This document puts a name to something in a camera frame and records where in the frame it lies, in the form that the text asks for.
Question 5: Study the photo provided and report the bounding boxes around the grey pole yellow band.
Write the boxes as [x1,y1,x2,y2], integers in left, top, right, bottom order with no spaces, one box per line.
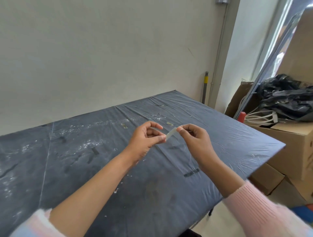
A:
[201,71,209,105]

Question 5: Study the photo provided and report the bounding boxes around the grey metal rail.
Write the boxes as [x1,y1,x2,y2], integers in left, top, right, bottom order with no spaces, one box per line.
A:
[233,9,306,120]

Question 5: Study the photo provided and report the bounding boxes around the bright window pale frame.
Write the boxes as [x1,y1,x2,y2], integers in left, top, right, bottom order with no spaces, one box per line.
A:
[252,0,309,81]

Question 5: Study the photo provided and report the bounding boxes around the coil of white cables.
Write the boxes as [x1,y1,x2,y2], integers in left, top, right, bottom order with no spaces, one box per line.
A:
[244,109,280,126]

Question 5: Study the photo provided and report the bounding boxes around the person's right hand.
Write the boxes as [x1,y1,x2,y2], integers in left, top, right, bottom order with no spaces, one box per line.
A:
[176,124,220,172]

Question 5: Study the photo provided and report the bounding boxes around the crumpled black plastic bag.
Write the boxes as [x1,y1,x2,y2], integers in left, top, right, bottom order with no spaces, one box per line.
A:
[256,74,313,122]

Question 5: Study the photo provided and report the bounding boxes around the person's black trousers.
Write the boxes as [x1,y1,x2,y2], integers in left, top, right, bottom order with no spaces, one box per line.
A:
[180,229,202,237]

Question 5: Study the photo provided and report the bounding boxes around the grey wall pipe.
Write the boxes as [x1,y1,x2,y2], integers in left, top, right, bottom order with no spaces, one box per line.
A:
[207,2,232,108]

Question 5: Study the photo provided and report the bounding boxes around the person's right forearm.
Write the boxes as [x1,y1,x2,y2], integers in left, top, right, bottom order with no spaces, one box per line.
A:
[201,157,313,237]

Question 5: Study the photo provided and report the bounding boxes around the translucent tape piece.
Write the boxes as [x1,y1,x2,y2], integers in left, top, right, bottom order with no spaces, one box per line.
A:
[165,127,178,142]

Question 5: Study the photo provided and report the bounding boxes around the dark grey covered table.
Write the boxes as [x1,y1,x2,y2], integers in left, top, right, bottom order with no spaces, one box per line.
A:
[0,90,286,237]

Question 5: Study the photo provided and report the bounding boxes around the person's left hand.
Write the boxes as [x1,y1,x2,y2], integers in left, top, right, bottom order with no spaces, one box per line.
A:
[125,121,167,167]

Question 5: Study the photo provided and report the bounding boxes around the large printed cardboard box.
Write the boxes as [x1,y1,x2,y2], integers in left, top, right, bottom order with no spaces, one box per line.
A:
[246,119,313,182]

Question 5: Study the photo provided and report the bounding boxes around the tall plain cardboard box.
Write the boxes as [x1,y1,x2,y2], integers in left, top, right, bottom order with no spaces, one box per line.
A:
[277,9,313,85]

